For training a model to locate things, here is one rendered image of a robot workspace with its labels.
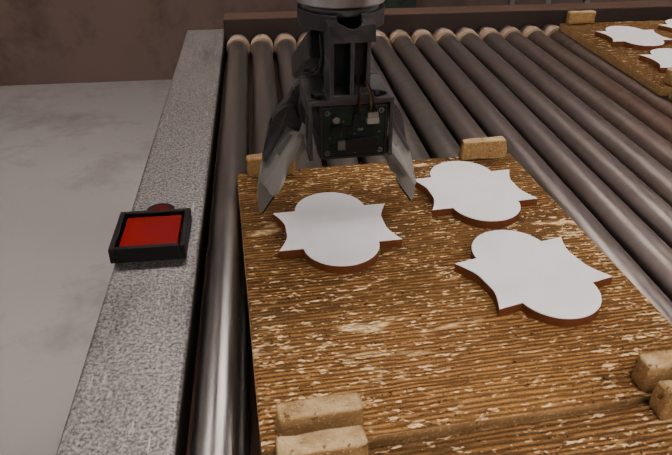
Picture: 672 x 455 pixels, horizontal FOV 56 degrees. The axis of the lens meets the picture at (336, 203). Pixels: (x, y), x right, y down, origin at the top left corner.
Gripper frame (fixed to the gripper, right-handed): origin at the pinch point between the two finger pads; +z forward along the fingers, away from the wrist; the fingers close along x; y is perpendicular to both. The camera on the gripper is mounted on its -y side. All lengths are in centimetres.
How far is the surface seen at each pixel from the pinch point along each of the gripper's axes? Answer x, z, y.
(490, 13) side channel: 49, 4, -82
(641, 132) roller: 49, 6, -22
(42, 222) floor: -85, 100, -169
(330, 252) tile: -1.3, 2.6, 4.7
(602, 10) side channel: 76, 4, -81
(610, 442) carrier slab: 13.8, 3.3, 28.8
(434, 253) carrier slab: 8.9, 3.6, 5.2
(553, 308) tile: 15.8, 2.5, 16.1
